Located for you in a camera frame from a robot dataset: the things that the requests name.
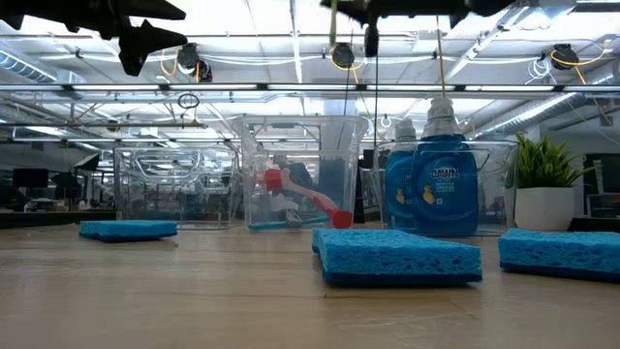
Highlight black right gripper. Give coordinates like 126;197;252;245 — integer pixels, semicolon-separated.
319;0;517;59

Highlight clear shallow plastic bin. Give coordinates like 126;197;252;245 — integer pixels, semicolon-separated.
370;139;520;238
112;144;242;231

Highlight blue dish soap bottle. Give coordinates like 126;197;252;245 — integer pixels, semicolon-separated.
410;95;481;238
384;118;418;232

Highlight green plant in white pot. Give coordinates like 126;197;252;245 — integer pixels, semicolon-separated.
512;133;598;232

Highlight light blue sponge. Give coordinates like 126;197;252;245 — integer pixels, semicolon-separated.
78;220;179;243
497;228;620;285
311;227;484;287

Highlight yellow cable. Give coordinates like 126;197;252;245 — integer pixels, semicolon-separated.
434;14;448;101

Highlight black monitor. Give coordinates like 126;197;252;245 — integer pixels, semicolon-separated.
12;168;50;190

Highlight red dish brush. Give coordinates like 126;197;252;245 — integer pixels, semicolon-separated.
263;167;355;231

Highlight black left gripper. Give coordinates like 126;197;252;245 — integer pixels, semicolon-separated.
0;0;189;78

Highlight clear tall plastic bin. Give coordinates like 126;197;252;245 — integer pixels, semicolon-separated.
235;114;373;232

